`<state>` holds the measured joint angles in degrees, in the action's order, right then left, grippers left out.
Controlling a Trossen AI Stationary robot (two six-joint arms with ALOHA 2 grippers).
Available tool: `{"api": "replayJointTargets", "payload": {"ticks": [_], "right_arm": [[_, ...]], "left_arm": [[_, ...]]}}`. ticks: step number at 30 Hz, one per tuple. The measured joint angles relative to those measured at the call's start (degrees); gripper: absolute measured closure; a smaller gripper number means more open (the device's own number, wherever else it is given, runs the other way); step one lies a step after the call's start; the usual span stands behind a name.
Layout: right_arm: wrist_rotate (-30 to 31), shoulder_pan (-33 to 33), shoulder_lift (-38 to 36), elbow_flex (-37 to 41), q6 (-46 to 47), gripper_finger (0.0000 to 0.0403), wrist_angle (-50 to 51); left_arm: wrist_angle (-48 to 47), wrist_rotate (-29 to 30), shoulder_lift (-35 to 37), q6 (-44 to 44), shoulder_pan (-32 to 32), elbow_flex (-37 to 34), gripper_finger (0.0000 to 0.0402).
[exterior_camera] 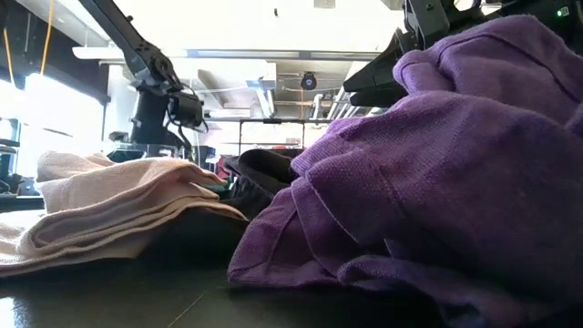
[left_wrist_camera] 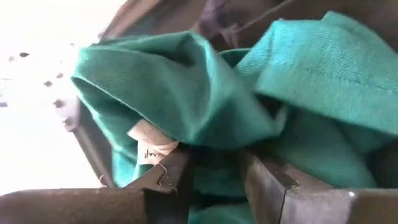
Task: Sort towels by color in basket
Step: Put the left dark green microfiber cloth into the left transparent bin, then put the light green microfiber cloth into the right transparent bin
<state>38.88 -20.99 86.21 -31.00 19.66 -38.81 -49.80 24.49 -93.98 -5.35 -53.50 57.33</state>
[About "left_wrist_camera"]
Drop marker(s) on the teal green towel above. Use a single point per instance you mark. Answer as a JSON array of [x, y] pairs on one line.
[[186, 93]]

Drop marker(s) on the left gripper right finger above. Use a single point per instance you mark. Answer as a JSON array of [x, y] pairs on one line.
[[267, 202]]

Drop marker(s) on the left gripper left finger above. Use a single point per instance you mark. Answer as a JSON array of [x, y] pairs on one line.
[[171, 199]]

